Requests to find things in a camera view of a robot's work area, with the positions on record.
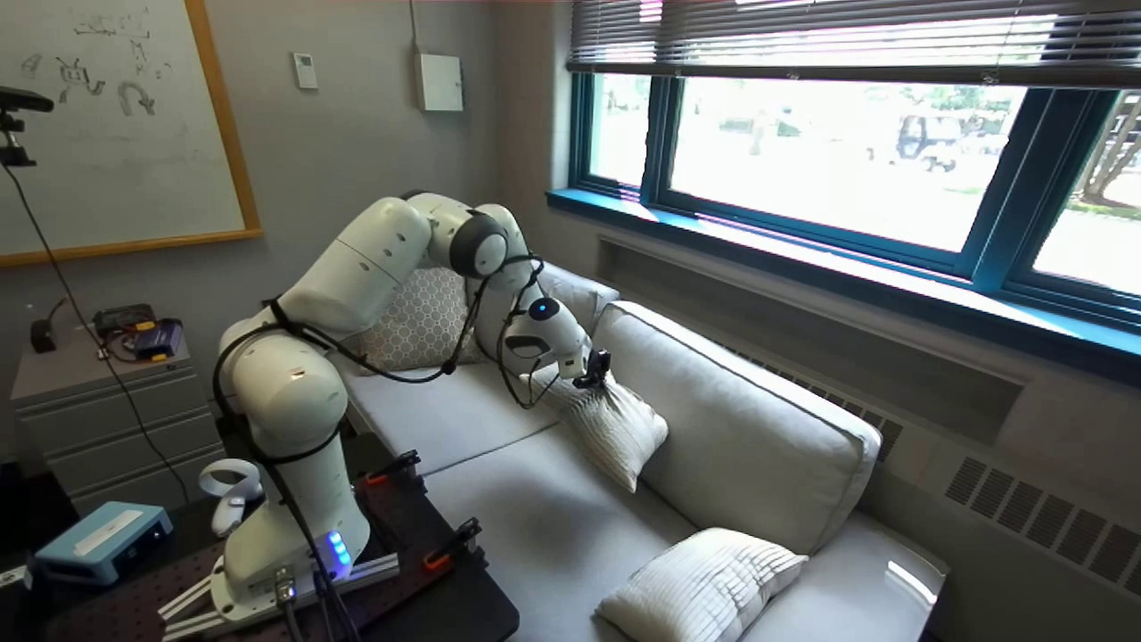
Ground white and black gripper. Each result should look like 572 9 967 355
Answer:
501 296 610 388

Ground cream pleated small pillow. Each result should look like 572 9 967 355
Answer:
553 376 669 494

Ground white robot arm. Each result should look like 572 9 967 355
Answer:
160 194 607 642

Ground light grey fabric sofa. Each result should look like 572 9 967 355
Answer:
348 268 946 642

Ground white patterned back pillow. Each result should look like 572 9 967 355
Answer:
347 268 467 370

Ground black perforated robot table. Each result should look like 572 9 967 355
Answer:
0 451 520 642

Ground white VR controller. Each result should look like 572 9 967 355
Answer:
201 458 264 540

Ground blue framed window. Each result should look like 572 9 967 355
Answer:
555 73 1141 370

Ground dark window blinds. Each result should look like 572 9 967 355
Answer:
567 0 1141 91

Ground grey drawer cabinet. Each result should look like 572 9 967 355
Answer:
11 329 223 513

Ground wood framed whiteboard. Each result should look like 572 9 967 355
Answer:
0 0 260 268

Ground light blue box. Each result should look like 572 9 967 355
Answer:
37 500 173 584

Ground orange handled black clamp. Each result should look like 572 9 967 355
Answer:
419 516 482 575

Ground white wall box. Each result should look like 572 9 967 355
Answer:
416 55 465 116

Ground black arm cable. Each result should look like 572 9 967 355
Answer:
211 255 563 469

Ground white wall thermostat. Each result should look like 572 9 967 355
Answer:
289 49 320 94

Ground wall heater vent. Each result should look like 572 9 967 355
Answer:
940 458 1141 598

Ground black camera on tripod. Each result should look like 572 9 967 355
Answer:
0 87 52 167

